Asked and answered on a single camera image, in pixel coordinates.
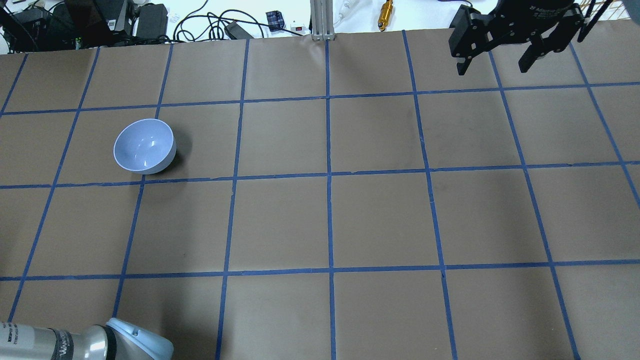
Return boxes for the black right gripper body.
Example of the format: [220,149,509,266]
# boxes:
[448,0,586,59]

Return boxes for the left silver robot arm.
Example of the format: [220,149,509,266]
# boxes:
[0,317,174,360]

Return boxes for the blue bowl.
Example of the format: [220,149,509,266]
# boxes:
[112,118,178,175]

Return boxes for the gold metal tool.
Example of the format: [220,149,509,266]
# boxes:
[377,0,393,32]

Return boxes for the black power adapter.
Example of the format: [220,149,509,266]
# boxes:
[224,22,254,40]

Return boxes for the aluminium frame post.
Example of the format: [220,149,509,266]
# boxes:
[309,0,335,41]

